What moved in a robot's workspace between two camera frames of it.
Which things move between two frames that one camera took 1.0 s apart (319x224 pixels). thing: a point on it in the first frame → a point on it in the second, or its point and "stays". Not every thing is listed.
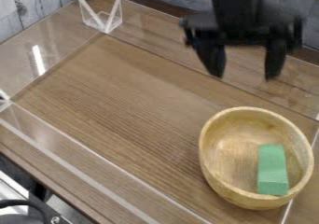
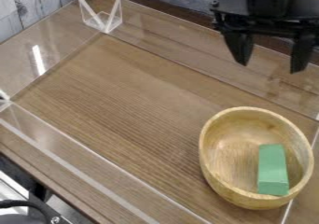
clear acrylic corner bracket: x=103 y=21 stays
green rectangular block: x=271 y=170 stays
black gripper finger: x=207 y=41 → x=240 y=43
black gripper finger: x=275 y=52 → x=302 y=51
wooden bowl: x=230 y=138 stays
